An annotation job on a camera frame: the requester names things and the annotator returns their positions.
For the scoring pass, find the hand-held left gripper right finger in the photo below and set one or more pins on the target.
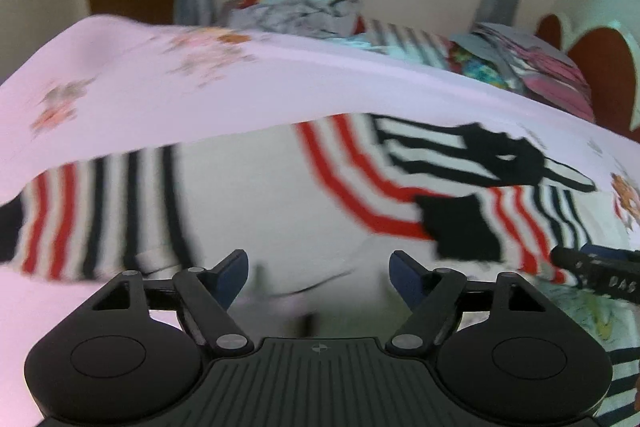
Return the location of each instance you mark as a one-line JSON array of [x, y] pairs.
[[404, 279]]

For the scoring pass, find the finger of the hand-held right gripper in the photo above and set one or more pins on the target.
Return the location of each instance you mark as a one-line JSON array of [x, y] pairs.
[[595, 274], [607, 251]]

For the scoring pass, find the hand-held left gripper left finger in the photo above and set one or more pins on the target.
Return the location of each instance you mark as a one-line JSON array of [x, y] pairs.
[[236, 274]]

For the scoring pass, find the red black white striped sweater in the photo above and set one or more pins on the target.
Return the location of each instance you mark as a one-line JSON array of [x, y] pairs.
[[360, 187]]

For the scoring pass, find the pile of pink colourful clothes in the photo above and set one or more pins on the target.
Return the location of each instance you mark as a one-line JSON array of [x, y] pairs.
[[540, 72]]

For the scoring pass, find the pile of grey clothes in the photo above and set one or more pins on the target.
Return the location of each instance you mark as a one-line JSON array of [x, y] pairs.
[[300, 9]]

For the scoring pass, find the brown scalloped headboard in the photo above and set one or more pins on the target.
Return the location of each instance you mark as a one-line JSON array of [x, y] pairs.
[[607, 72]]

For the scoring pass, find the pink floral bed sheet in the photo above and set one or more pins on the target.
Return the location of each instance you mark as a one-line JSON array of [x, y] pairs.
[[150, 107]]

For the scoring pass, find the grey white striped cloth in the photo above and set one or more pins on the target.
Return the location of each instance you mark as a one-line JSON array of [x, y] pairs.
[[410, 42]]

